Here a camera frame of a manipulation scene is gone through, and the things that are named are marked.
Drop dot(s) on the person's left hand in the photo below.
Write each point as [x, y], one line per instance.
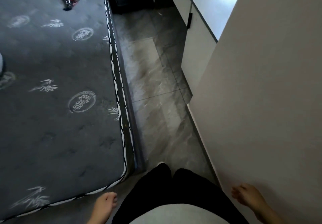
[104, 206]

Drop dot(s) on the person's right hand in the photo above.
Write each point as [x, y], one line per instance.
[249, 196]

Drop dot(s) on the person's left fingers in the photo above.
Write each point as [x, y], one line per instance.
[113, 197]

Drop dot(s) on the person's right fingers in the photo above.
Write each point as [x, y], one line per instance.
[238, 192]

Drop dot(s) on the person's left forearm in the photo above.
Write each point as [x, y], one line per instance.
[95, 221]

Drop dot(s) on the person's right forearm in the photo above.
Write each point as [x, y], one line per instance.
[270, 215]

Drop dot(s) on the black trousers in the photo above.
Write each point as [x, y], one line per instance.
[176, 191]

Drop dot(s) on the white shirt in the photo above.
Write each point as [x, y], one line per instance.
[180, 215]

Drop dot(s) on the white cabinet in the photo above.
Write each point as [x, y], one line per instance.
[198, 53]

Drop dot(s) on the grey patterned mattress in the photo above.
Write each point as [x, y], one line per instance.
[57, 63]

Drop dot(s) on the white round object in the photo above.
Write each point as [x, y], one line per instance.
[1, 65]

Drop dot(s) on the dark bed frame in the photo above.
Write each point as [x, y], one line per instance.
[125, 100]

